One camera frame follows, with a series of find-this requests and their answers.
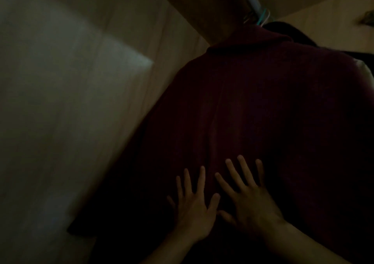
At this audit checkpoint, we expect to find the person's left hand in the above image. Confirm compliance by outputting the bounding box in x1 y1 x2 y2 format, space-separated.
167 166 221 243

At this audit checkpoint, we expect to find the person's right hand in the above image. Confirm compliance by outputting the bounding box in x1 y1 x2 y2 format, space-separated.
215 155 286 236

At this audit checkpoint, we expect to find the dark maroon coat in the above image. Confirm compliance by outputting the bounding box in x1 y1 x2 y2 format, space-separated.
67 25 374 264

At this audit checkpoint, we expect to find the light wooden wardrobe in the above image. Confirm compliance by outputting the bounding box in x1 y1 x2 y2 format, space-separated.
0 0 374 264

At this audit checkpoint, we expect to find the black hanging garment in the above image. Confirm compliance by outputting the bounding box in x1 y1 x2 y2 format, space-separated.
262 21 374 79

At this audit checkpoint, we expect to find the person's right forearm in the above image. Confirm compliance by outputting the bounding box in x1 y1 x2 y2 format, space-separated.
262 218 352 264

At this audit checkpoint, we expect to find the person's left forearm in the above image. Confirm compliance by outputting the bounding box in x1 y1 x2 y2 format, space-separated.
141 229 203 264

